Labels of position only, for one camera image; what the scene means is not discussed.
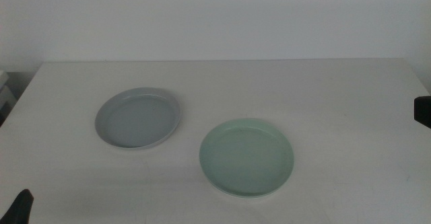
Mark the grey shallow bowl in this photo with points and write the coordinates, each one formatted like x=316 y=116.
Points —
x=138 y=123

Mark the pale green shallow bowl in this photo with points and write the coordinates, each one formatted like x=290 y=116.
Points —
x=246 y=156

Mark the white shallow bowl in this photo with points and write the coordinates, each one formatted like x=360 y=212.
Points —
x=242 y=196

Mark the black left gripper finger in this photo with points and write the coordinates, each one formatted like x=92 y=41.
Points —
x=18 y=210

